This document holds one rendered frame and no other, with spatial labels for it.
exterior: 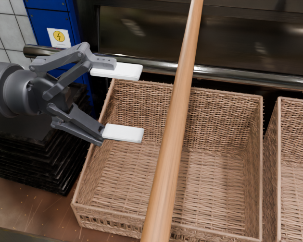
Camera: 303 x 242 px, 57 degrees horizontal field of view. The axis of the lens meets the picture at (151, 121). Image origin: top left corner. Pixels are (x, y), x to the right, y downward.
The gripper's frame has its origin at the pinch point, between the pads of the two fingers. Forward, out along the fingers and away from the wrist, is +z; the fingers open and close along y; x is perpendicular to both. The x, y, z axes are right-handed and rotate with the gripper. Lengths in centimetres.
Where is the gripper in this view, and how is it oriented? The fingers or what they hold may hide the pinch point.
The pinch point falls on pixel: (134, 106)
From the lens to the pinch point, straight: 44.8
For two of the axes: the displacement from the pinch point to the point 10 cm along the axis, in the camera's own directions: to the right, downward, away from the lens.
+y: 0.0, 6.9, 7.2
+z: 9.8, 1.4, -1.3
